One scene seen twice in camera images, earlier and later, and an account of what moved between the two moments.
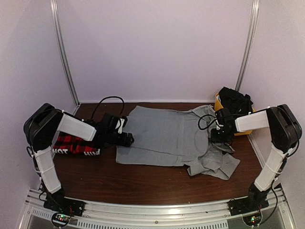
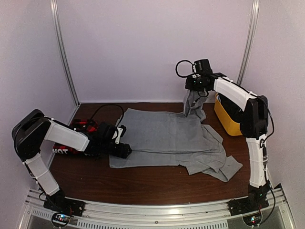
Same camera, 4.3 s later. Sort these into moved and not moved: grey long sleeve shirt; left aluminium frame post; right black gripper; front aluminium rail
Moved: right black gripper; grey long sleeve shirt
Not moved: left aluminium frame post; front aluminium rail
